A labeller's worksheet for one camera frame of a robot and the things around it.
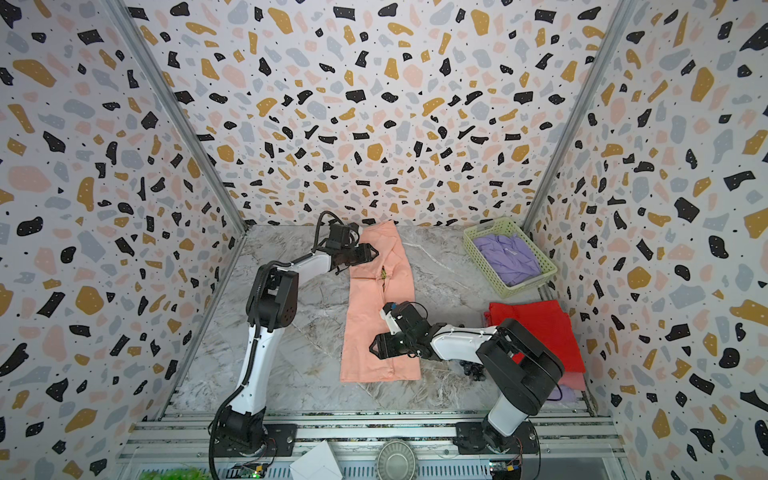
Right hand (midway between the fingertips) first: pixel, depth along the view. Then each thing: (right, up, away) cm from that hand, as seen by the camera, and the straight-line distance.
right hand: (373, 343), depth 87 cm
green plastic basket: (+49, +37, +30) cm, 69 cm away
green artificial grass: (-39, -23, -20) cm, 50 cm away
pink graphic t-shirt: (-1, +15, +14) cm, 21 cm away
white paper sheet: (-10, -22, -19) cm, 30 cm away
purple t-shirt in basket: (+48, +25, +23) cm, 59 cm away
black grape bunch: (+29, -7, -3) cm, 30 cm away
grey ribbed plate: (+7, -24, -15) cm, 29 cm away
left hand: (-1, +28, +22) cm, 36 cm away
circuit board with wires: (-27, -25, -16) cm, 41 cm away
